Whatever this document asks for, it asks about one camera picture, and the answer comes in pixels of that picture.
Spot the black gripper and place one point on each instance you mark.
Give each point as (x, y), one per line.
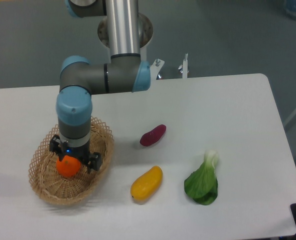
(92, 160)

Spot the orange fruit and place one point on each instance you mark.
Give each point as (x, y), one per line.
(68, 167)

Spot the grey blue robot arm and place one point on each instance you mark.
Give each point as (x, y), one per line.
(79, 80)

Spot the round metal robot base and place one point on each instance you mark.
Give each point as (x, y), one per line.
(145, 31)

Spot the woven wicker basket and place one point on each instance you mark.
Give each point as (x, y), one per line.
(55, 189)

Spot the purple sweet potato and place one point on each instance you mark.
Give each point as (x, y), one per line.
(153, 136)

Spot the yellow mango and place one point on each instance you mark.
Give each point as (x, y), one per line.
(147, 184)

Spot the green bok choy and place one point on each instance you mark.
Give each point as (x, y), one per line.
(202, 184)

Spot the white metal bracket left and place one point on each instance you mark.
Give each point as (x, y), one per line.
(155, 69)

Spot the white metal bracket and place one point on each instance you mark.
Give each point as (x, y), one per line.
(183, 68)
(155, 69)

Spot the white metal bracket right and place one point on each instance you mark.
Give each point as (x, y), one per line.
(183, 68)

